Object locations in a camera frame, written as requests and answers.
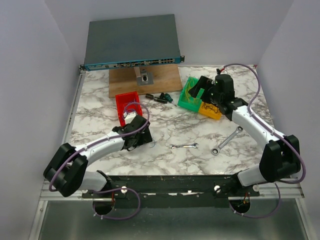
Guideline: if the grey metal bracket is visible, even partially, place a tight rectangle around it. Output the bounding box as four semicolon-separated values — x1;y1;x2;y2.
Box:
133;67;154;86

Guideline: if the green plastic bin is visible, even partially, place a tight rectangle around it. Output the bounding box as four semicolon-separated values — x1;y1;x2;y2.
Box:
177;76;204;113

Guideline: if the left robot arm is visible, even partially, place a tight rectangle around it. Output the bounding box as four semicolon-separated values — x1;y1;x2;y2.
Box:
43;115;153;198

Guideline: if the black metal socket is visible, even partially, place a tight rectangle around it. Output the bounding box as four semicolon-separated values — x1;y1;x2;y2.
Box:
145;93;154;100

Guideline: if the grey network switch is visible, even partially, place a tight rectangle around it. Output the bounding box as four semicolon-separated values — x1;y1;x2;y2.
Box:
81;14;185;72

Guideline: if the black cylindrical bit holder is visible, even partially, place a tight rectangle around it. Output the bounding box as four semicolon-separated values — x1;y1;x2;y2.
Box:
153;97;168;104

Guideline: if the red plastic bin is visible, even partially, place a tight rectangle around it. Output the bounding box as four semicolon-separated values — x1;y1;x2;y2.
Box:
115;91;143;127

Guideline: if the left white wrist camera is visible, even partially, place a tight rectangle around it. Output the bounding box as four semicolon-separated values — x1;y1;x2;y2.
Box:
123;111;137;124

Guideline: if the ratchet wrench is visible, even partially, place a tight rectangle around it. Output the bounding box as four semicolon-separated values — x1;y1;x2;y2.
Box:
211;126;243;156

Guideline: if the green handled screwdriver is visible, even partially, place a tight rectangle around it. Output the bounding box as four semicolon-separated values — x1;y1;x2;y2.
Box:
160;92;177;107

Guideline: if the yellow plastic bin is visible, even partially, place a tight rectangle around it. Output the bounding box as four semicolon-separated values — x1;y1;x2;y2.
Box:
198;102;222;120

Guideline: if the small open-end wrench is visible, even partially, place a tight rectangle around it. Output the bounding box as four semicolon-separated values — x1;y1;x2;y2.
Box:
169;143;199;149

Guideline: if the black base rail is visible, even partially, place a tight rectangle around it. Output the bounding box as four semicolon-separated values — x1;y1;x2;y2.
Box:
82;175;260;209

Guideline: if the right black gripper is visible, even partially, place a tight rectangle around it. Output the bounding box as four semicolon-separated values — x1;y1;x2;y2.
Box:
188;75;222;106

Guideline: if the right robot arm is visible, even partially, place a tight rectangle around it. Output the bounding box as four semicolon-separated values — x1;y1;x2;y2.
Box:
188;74;301;196

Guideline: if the wooden board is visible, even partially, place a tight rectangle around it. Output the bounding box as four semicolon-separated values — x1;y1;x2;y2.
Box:
109;64;183;98

